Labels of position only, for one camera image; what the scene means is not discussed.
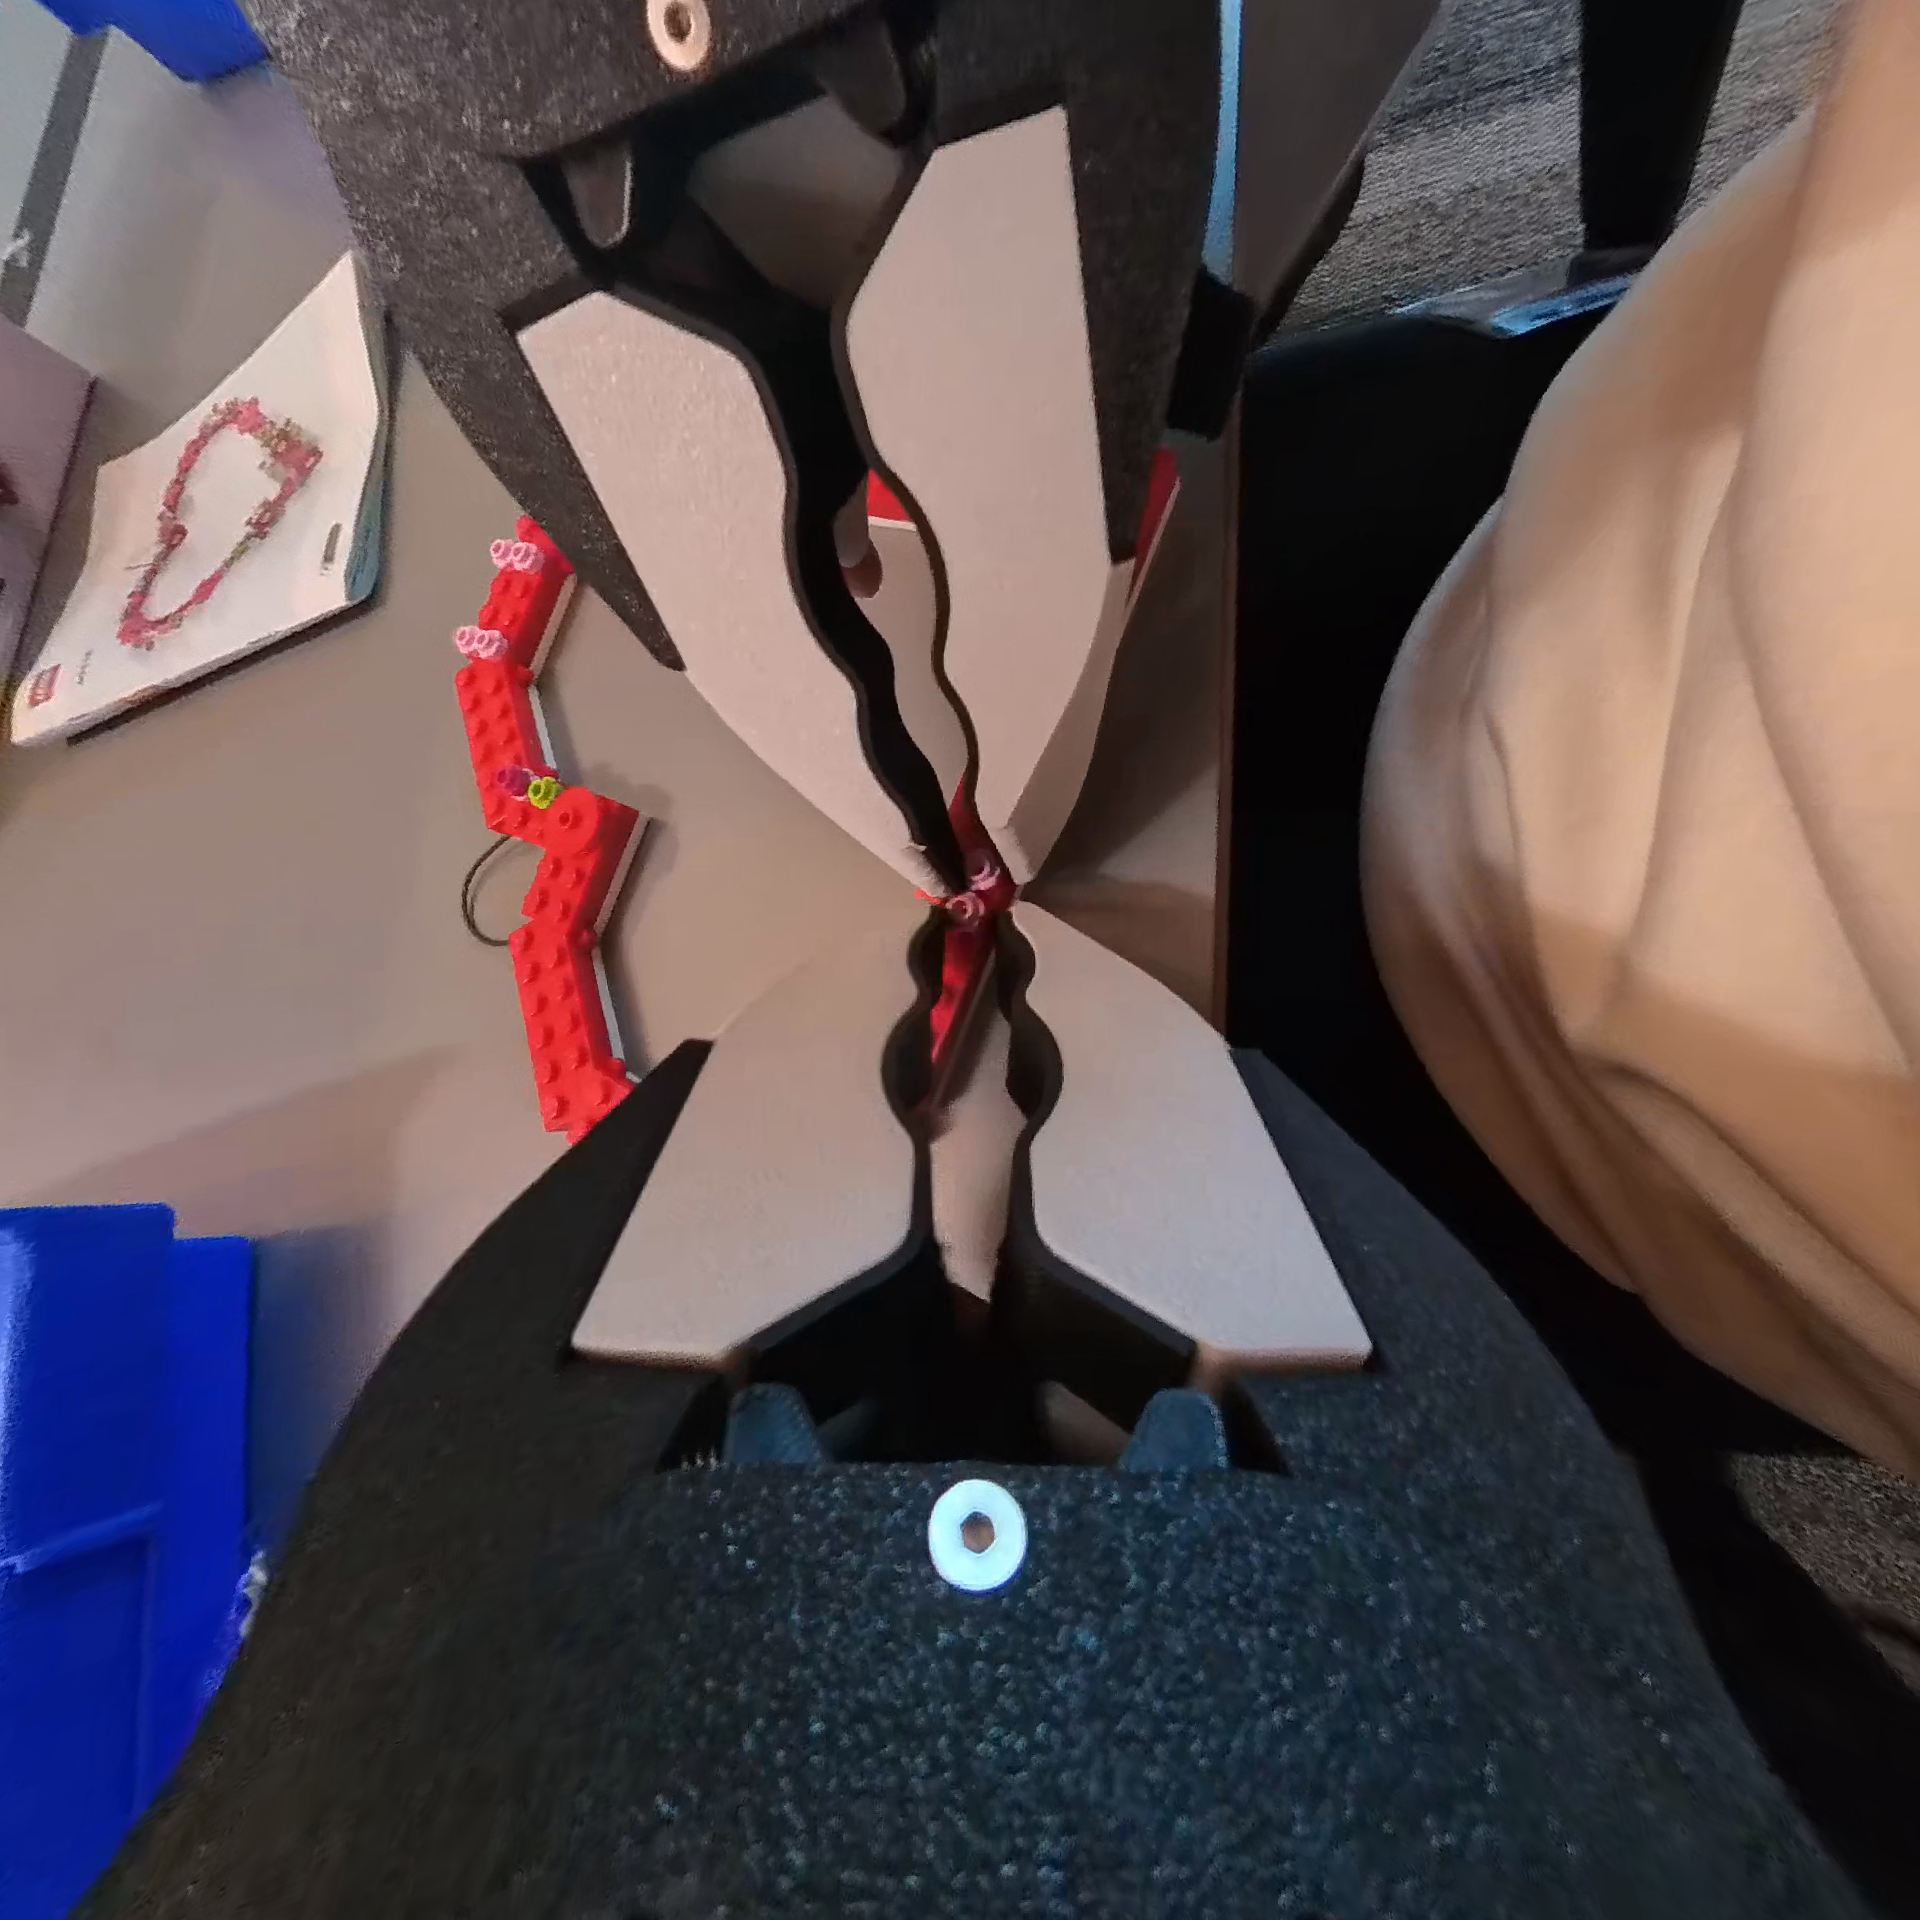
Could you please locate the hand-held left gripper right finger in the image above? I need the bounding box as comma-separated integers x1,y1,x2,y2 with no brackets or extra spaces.
989,901,1377,1375

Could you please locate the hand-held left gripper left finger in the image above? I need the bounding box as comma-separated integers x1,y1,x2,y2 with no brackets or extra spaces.
572,895,965,1373

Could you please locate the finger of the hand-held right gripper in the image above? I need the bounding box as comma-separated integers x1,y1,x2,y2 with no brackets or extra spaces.
833,104,1145,888
515,288,962,888

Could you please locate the red brick heart frame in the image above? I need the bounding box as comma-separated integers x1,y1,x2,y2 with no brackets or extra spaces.
455,451,1186,1143

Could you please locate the grey desk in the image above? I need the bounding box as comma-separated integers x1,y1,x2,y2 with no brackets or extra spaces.
0,0,1251,1249

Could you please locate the blue plastic bin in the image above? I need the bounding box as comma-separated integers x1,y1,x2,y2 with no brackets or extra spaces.
0,1199,308,1920
37,0,274,87

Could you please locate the white instruction booklet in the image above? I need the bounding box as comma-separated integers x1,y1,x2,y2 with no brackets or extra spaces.
6,246,395,749

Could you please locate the person's beige clothing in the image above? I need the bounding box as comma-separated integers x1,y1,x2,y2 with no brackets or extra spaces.
1362,0,1920,1479

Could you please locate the thin black cord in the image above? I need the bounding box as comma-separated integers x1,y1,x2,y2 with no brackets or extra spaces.
460,836,543,950

